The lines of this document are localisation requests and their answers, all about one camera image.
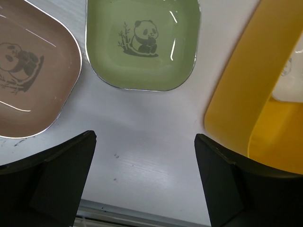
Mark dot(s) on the green panda plate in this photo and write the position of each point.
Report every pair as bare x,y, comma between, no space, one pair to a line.
146,45

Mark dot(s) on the yellow plastic bin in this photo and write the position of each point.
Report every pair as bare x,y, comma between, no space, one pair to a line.
242,114

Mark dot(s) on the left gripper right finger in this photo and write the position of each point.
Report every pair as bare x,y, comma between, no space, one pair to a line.
241,192

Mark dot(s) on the pink panda plate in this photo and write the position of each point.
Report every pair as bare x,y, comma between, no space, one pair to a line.
40,63

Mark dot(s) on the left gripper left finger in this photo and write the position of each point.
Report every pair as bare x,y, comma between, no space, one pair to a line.
45,189

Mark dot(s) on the white panda plate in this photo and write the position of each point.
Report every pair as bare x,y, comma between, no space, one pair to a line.
289,87

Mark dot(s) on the aluminium rail front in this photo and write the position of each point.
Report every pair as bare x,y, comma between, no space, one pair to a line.
126,217

